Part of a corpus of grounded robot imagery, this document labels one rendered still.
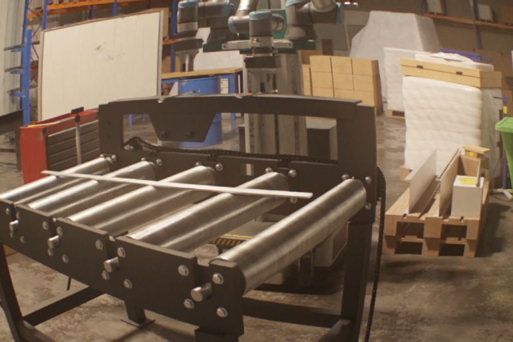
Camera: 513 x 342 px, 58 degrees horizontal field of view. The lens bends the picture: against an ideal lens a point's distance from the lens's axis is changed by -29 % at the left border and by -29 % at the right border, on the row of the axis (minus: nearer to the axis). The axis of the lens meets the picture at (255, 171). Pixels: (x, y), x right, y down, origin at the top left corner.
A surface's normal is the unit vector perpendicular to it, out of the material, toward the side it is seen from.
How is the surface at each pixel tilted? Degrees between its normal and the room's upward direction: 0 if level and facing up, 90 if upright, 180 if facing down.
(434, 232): 90
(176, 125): 90
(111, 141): 90
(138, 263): 90
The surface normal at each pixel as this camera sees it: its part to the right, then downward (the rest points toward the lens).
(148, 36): 0.58, 0.15
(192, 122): -0.50, 0.21
